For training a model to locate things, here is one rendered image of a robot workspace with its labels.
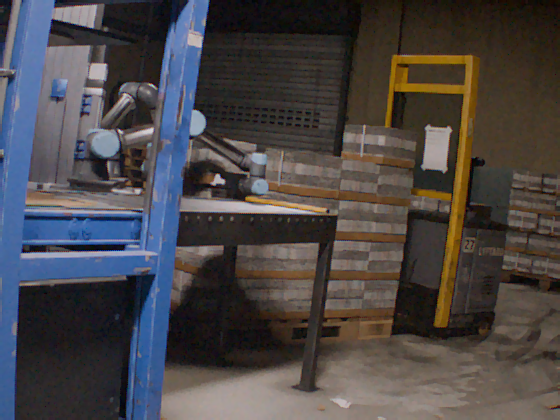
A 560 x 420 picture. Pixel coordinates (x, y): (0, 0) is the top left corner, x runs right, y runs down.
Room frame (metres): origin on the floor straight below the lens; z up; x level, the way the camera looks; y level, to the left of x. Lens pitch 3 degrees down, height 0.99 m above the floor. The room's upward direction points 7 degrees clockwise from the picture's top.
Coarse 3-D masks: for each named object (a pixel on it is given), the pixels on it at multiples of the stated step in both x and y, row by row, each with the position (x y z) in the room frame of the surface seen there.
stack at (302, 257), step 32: (192, 192) 4.23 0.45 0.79; (224, 192) 4.14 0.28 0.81; (352, 224) 4.70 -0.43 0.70; (192, 256) 4.17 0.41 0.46; (256, 256) 4.29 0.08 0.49; (288, 256) 4.42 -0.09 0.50; (352, 256) 4.72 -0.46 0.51; (192, 288) 4.14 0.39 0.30; (256, 288) 4.31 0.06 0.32; (288, 288) 4.45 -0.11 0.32; (352, 288) 4.74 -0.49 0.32; (192, 320) 4.12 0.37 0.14; (256, 320) 4.45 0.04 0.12; (288, 320) 4.47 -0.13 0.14; (352, 320) 4.76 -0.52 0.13
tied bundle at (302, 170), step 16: (272, 160) 4.66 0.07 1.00; (288, 160) 4.56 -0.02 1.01; (304, 160) 4.45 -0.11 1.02; (320, 160) 4.52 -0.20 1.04; (336, 160) 4.58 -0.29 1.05; (272, 176) 4.65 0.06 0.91; (288, 176) 4.53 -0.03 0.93; (304, 176) 4.46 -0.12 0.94; (320, 176) 4.54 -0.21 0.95; (336, 176) 4.60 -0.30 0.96
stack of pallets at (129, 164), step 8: (224, 136) 11.48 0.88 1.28; (128, 152) 10.83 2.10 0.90; (144, 152) 10.71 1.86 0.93; (128, 160) 10.86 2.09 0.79; (144, 160) 10.72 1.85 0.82; (128, 168) 10.88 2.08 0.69; (136, 168) 10.82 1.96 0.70; (128, 176) 10.91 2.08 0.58; (136, 176) 11.01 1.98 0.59; (144, 176) 10.74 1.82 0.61; (128, 184) 10.91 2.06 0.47; (144, 184) 10.77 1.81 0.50; (144, 192) 10.69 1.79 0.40
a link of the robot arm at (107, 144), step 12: (192, 120) 3.63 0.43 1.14; (204, 120) 3.66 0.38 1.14; (108, 132) 3.48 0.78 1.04; (120, 132) 3.52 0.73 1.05; (132, 132) 3.55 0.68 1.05; (144, 132) 3.56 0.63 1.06; (192, 132) 3.63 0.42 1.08; (96, 144) 3.45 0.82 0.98; (108, 144) 3.47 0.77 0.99; (120, 144) 3.50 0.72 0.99; (132, 144) 3.55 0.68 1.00; (144, 144) 3.59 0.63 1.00; (96, 156) 3.50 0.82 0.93; (108, 156) 3.48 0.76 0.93
